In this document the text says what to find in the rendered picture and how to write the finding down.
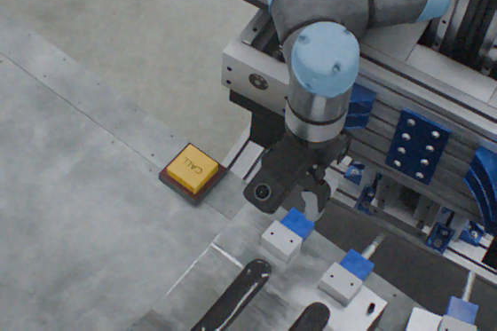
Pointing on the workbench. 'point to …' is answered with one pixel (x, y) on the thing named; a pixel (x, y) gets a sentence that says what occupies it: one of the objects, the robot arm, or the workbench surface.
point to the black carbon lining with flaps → (217, 321)
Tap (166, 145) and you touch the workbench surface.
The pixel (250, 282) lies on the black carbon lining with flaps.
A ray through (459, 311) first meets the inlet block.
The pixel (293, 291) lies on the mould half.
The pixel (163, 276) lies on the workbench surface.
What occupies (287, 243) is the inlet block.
